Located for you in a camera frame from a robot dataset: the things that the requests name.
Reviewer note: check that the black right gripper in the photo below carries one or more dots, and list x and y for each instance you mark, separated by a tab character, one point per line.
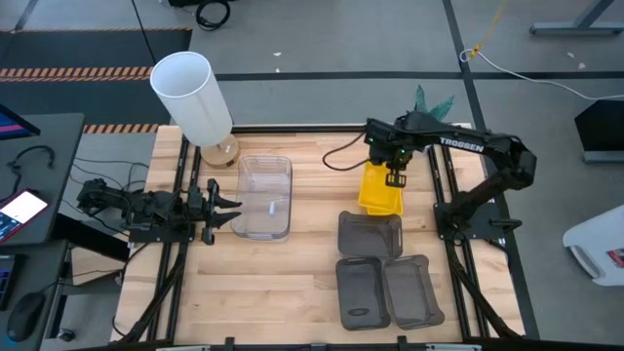
390	156

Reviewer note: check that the black box on floor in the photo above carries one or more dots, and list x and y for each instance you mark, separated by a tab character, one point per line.
604	127

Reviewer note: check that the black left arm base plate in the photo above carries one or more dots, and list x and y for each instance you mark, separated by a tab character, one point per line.
146	236

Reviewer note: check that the smartphone with lit screen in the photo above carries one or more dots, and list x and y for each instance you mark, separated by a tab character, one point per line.
22	209

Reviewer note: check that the computer monitor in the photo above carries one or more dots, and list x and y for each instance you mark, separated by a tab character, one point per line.
12	128

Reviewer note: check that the black computer mouse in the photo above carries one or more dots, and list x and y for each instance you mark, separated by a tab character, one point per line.
24	314

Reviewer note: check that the black keyboard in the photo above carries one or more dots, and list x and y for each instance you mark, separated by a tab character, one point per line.
5	283

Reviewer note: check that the black hazard-striped floor mat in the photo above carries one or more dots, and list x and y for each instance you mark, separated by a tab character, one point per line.
73	49

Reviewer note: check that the black caster wheel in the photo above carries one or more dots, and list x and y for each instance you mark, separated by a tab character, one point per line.
66	335

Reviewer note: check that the black desk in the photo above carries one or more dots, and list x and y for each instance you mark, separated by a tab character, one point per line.
53	146

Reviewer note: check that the grey table leg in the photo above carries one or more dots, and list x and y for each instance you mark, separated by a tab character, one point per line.
575	27

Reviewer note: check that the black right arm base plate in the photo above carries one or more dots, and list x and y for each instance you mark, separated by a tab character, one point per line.
482	224

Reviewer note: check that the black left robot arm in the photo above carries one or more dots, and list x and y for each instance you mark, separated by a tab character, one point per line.
105	195

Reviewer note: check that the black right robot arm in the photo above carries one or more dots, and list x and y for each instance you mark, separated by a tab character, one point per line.
487	144

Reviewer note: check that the black aluminium table frame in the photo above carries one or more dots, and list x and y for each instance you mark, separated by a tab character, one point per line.
292	129

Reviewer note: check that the green plant in white pot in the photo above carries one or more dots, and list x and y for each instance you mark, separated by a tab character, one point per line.
443	108

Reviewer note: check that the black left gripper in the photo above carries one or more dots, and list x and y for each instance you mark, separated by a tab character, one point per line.
209	209

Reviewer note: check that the smoky grey plastic bin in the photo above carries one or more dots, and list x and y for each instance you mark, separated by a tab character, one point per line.
412	291
368	234
362	292

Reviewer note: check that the white lamp with wooden base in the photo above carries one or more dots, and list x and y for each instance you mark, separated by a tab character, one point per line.
190	97

